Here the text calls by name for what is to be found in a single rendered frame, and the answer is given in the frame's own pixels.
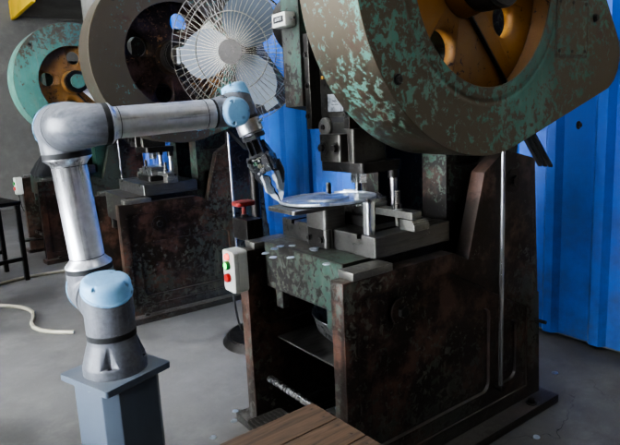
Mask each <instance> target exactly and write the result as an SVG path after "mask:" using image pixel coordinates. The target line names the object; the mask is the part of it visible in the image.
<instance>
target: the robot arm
mask: <svg viewBox="0 0 620 445"><path fill-rule="evenodd" d="M262 121H263V120H262V118H260V119H259V116H258V113H257V111H256V107H255V105H254V103H253V100H252V98H251V93H250V92H249V90H248V88H247V87H246V85H245V83H244V82H243V81H236V82H234V83H232V84H229V85H227V86H225V87H223V88H222V89H221V95H220V96H218V97H214V98H211V99H207V100H195V101H183V102H160V103H148V104H136V105H123V106H111V105H110V104H109V103H107V102H102V103H85V102H53V103H49V104H47V105H45V106H43V107H42V108H41V109H40V110H39V111H38V113H37V114H36V115H35V116H34V119H33V122H32V132H33V135H34V137H35V139H36V140H37V141H38V143H39V148H40V152H41V156H42V162H44V163H45V164H47V165H48V166H49V167H50V168H51V172H52V177H53V181H54V189H55V194H56V198H57V203H58V208H59V212H60V216H61V221H62V225H63V230H64V235H65V240H66V247H67V252H68V256H69V261H68V263H67V264H66V266H65V272H66V294H67V297H68V299H69V301H70V302H71V303H72V305H73V306H74V307H76V308H77V309H78V310H79V311H80V313H81V314H82V315H83V317H84V323H85V331H86V338H87V346H86V350H85V354H84V359H83V363H82V372H83V377H84V378H85V379H88V380H91V381H96V382H108V381H116V380H120V379H126V378H129V377H131V376H134V375H136V374H137V373H139V372H140V371H142V370H143V369H144V368H145V367H146V366H147V364H148V359H147V353H146V351H145V349H144V347H143V345H142V343H141V341H140V340H139V338H138V336H137V324H136V316H135V308H134V299H133V285H132V283H131V279H130V277H129V276H128V275H127V274H126V273H124V272H122V271H115V270H114V268H113V260H112V258H111V257H109V256H108V255H106V254H105V253H104V249H103V243H102V239H101V230H100V226H99V220H98V215H97V211H96V206H95V200H94V196H93V191H92V186H91V182H90V176H89V167H88V160H89V158H90V157H91V156H92V151H91V148H92V147H97V146H101V145H108V144H114V143H115V141H116V140H117V139H119V138H134V137H143V136H151V135H159V134H168V133H176V132H185V131H193V130H196V131H201V130H204V129H210V128H220V127H228V126H231V127H235V128H236V130H237V133H238V135H239V137H240V138H242V142H243V143H245V145H246V147H247V149H248V151H249V154H250V156H251V158H250V159H248V160H246V162H247V164H248V167H249V169H250V172H251V174H252V176H253V177H255V179H256V181H257V182H258V183H259V184H260V185H261V186H262V187H264V188H265V190H266V192H267V193H268V194H270V195H271V196H272V197H273V198H274V199H276V200H277V201H282V199H283V195H284V179H285V172H284V167H283V165H282V163H281V161H280V158H279V159H277V156H276V153H275V152H274V151H273V150H272V149H271V147H270V146H269V145H268V144H267V142H266V141H265V140H264V139H260V137H261V136H263V135H265V131H264V130H262V129H263V128H264V127H263V126H262V123H261V122H262ZM251 164H253V166H254V169H253V168H252V166H251ZM250 167H251V168H250ZM251 169H252V170H251ZM271 170H272V171H274V170H275V171H274V173H273V175H272V179H273V180H274V181H275V182H276V188H277V189H278V192H279V194H278V193H277V192H276V191H275V187H274V186H273V185H272V184H271V178H270V176H268V175H264V174H265V173H266V172H269V171H271ZM252 172H253V173H252Z"/></svg>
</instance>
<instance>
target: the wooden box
mask: <svg viewBox="0 0 620 445"><path fill-rule="evenodd" d="M220 445H382V444H380V443H379V442H377V441H375V440H374V439H371V438H370V437H368V436H366V435H365V434H364V433H362V432H361V431H359V430H357V429H356V428H354V427H352V426H350V425H348V424H347V423H345V422H343V421H342V420H340V419H337V417H336V416H334V415H332V414H330V413H329V412H327V411H325V410H324V409H322V408H320V407H319V406H317V405H315V404H314V403H310V404H308V405H307V406H304V407H302V408H300V409H298V410H295V411H293V412H291V413H289V414H286V415H284V416H282V417H280V418H277V419H275V420H273V421H271V422H268V423H266V424H265V425H263V426H260V427H257V428H255V429H253V430H250V431H248V432H246V433H244V434H242V435H240V436H238V437H236V438H233V439H230V440H228V441H225V442H223V443H222V444H220Z"/></svg>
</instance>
